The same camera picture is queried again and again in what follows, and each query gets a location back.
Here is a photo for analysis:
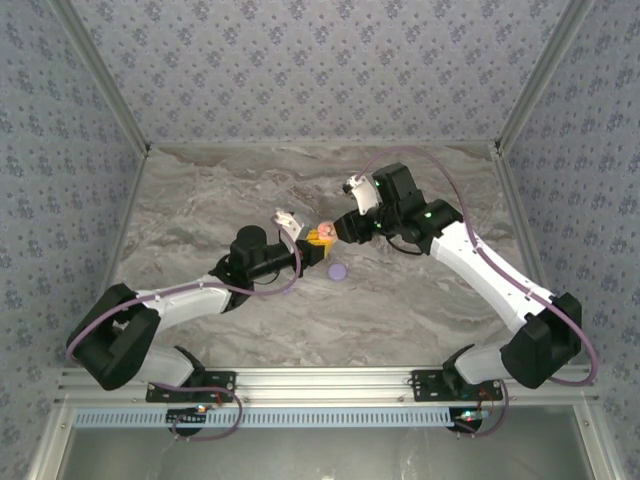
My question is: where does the grey metal shelf panel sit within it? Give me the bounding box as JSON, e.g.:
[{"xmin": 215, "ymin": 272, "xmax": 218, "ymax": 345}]
[{"xmin": 54, "ymin": 404, "xmax": 596, "ymax": 480}]

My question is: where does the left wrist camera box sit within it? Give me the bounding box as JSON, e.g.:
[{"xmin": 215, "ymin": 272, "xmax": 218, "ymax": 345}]
[{"xmin": 271, "ymin": 209, "xmax": 305, "ymax": 242}]

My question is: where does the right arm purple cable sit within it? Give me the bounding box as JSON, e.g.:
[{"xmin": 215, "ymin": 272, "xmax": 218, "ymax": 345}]
[{"xmin": 355, "ymin": 148, "xmax": 599, "ymax": 440}]

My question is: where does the perforated light blue cable duct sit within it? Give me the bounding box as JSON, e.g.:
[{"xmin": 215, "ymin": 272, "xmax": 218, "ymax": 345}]
[{"xmin": 73, "ymin": 407, "xmax": 454, "ymax": 429}]

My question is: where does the aluminium frame leg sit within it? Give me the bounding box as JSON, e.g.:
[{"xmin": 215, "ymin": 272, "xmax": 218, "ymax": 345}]
[
  {"xmin": 572, "ymin": 402, "xmax": 624, "ymax": 480},
  {"xmin": 27, "ymin": 402, "xmax": 76, "ymax": 480}
]

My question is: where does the aluminium corner post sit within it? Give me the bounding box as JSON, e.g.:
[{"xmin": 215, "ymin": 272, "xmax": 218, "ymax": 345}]
[
  {"xmin": 48, "ymin": 0, "xmax": 153, "ymax": 154},
  {"xmin": 493, "ymin": 0, "xmax": 596, "ymax": 154}
]

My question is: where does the aluminium mounting rail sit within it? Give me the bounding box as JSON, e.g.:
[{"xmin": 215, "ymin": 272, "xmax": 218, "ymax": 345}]
[{"xmin": 54, "ymin": 367, "xmax": 599, "ymax": 404}]

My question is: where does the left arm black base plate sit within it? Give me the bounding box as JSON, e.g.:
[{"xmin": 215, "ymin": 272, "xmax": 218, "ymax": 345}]
[{"xmin": 145, "ymin": 372, "xmax": 237, "ymax": 404}]

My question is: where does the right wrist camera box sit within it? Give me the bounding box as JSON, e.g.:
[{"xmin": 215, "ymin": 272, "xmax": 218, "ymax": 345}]
[{"xmin": 342, "ymin": 174, "xmax": 380, "ymax": 215}]

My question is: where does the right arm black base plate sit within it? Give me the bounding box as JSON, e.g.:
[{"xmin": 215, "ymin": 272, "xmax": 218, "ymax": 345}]
[{"xmin": 410, "ymin": 369, "xmax": 504, "ymax": 404}]

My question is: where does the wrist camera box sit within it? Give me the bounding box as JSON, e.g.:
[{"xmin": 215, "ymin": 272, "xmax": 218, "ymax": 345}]
[
  {"xmin": 271, "ymin": 209, "xmax": 305, "ymax": 242},
  {"xmin": 342, "ymin": 174, "xmax": 380, "ymax": 215}
]

